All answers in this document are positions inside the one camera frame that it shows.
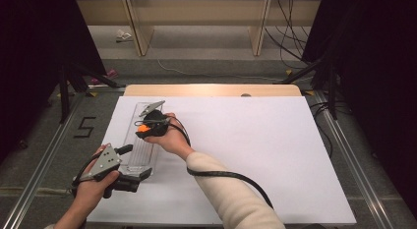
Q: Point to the light wooden table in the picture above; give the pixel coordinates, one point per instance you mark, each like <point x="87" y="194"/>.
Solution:
<point x="209" y="90"/>

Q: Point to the pink thing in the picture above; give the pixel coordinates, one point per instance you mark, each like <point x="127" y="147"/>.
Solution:
<point x="111" y="73"/>

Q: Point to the white board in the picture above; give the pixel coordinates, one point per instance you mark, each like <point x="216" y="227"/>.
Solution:
<point x="262" y="140"/>

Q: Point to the aluminium rail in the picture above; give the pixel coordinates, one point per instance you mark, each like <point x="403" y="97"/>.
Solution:
<point x="354" y="166"/>
<point x="36" y="180"/>

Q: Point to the person's left hand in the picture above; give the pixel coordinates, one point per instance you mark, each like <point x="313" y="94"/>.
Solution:
<point x="90" y="193"/>

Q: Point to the black metal stand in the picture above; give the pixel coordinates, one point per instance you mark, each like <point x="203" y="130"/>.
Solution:
<point x="331" y="91"/>
<point x="64" y="91"/>

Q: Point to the clear plastic tray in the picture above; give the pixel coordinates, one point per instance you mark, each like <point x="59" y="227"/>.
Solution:
<point x="141" y="155"/>

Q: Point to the black curtain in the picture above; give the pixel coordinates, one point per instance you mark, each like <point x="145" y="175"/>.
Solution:
<point x="377" y="75"/>
<point x="32" y="58"/>

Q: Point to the yellow tape piece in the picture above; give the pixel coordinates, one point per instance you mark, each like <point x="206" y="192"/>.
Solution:
<point x="92" y="94"/>
<point x="288" y="72"/>
<point x="309" y="92"/>

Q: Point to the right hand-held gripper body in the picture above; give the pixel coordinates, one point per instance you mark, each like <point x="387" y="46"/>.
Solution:
<point x="159" y="122"/>

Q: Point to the orange ball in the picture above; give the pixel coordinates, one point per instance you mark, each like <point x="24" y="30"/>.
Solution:
<point x="143" y="128"/>

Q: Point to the person's right hand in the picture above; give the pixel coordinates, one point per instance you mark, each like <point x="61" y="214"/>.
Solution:
<point x="175" y="140"/>

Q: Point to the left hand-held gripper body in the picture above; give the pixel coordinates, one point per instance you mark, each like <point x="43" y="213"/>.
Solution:
<point x="106" y="160"/>

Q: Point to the light wooden shelf unit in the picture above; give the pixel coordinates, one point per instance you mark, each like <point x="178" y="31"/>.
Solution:
<point x="196" y="12"/>

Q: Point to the white crumpled thing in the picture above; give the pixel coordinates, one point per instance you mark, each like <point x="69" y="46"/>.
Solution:
<point x="123" y="35"/>

